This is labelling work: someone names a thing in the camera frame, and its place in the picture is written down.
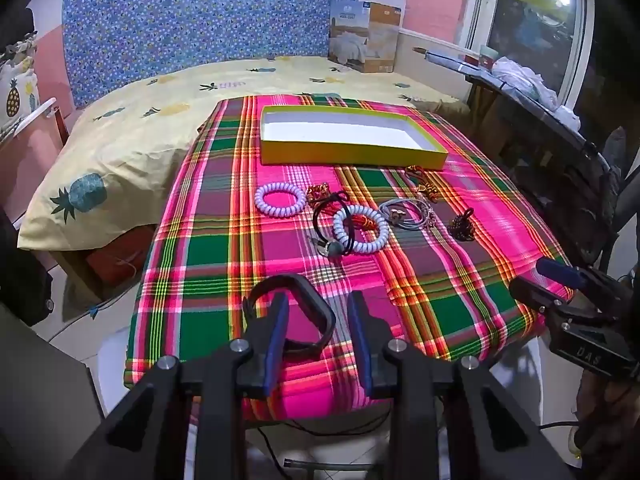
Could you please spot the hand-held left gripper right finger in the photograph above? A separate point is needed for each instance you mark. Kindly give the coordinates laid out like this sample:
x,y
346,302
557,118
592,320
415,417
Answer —
x,y
359,345

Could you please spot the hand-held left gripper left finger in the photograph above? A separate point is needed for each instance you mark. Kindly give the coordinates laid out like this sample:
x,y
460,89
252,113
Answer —
x,y
277,342

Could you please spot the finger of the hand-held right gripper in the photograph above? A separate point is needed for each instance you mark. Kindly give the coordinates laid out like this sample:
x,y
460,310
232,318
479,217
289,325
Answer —
x,y
535,294
555,270

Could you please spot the black wristband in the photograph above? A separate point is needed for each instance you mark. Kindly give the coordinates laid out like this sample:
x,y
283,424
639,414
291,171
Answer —
x,y
322,312

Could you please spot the dark beaded ornament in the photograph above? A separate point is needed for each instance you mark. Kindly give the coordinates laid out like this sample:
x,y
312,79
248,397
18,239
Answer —
x,y
462,227

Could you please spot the red gold knotted ornament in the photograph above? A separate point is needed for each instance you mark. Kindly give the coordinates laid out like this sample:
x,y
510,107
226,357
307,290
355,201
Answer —
x,y
425,187

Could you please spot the yellow cardboard box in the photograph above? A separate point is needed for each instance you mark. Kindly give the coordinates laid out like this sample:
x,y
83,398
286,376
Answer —
x,y
350,158

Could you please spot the person's right forearm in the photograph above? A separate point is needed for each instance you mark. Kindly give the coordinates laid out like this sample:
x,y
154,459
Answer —
x,y
615,410

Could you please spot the pink green plaid cloth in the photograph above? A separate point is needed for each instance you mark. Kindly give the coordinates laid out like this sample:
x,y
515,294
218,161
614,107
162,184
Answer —
x,y
215,260

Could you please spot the orange box under bed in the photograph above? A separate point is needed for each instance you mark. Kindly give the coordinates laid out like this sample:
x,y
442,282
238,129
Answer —
x,y
117,260

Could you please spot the white crumpled cloth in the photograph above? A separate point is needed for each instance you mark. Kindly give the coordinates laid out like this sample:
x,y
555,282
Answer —
x,y
525,82

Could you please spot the grey cabinet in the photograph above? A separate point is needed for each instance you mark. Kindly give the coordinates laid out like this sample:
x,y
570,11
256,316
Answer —
x,y
45,400

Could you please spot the yellow pineapple print bed sheet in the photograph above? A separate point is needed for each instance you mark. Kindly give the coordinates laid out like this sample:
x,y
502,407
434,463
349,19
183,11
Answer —
x,y
150,125

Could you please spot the window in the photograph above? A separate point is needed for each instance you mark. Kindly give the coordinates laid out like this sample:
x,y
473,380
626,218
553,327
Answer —
x,y
530,15

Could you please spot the black case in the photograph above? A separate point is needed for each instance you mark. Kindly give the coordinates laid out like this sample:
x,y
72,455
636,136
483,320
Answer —
x,y
22,275

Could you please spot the printed bedding package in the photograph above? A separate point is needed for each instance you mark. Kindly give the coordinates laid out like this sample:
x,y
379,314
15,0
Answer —
x,y
362,35

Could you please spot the blue floral headboard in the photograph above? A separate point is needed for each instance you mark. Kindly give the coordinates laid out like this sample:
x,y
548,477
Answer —
x,y
200,25

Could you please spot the pineapple print bag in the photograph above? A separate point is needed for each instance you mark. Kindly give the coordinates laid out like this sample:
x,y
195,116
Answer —
x,y
17,95

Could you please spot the black bag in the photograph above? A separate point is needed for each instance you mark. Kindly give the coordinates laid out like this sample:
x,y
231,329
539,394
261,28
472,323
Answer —
x,y
15,27

